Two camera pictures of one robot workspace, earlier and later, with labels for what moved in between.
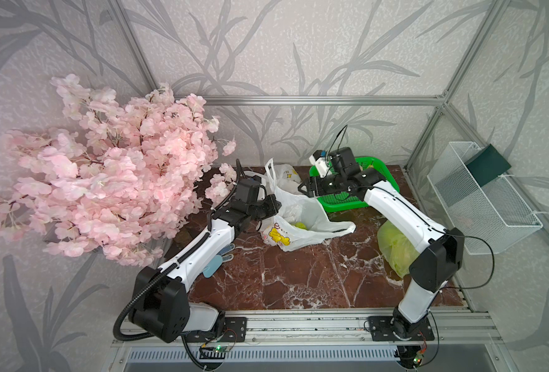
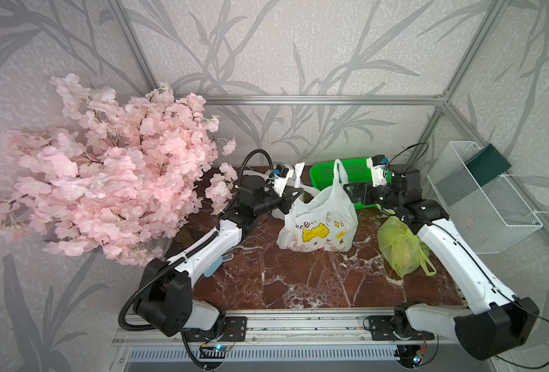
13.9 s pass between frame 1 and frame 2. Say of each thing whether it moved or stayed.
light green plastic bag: stayed
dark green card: stayed
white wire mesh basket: stayed
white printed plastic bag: moved
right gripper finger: moved
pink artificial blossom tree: stayed
